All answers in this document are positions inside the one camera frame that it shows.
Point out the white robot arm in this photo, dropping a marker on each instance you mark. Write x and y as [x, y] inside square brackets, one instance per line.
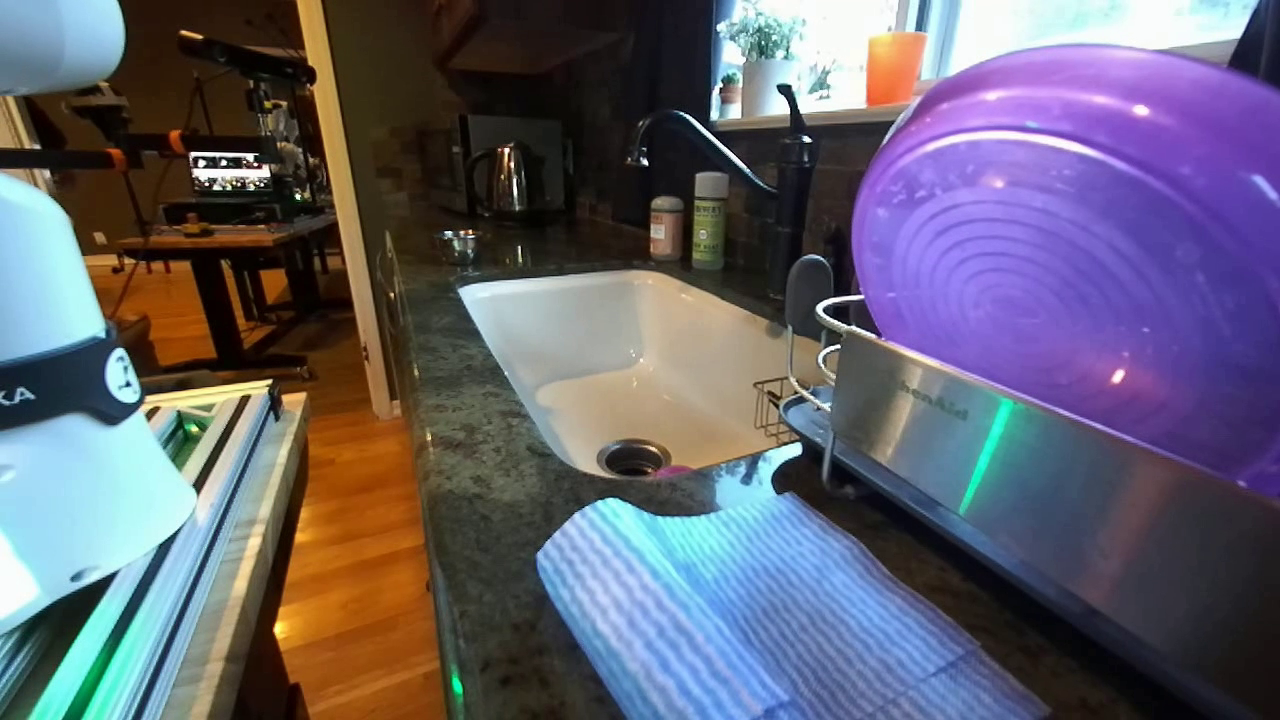
[80, 478]

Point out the blue striped dish cloth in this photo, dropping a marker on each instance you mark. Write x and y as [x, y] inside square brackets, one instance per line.
[760, 614]

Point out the steel dish rack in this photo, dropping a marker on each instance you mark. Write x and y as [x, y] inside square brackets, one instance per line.
[1146, 554]

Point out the white kitchen sink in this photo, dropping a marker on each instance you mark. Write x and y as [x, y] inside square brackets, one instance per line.
[636, 359]

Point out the orange soap bottle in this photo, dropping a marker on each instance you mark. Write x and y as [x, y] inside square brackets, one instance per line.
[666, 227]

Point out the green soap bottle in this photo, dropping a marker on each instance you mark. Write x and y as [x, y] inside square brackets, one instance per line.
[708, 210]

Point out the steel kettle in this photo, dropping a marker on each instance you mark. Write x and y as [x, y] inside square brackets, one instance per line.
[510, 180]

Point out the dark sink faucet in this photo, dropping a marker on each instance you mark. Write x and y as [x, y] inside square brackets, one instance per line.
[787, 193]

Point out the white potted plant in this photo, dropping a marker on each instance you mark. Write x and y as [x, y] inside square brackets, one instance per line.
[764, 47]

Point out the orange cup on windowsill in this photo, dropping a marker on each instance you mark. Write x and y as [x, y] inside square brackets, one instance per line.
[892, 64]

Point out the wooden table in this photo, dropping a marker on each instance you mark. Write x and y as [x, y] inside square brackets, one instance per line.
[217, 254]

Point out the purple plastic plate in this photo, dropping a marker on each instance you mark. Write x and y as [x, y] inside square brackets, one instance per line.
[1101, 228]

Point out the blue curtain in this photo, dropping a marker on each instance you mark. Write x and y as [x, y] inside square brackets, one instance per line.
[1259, 51]

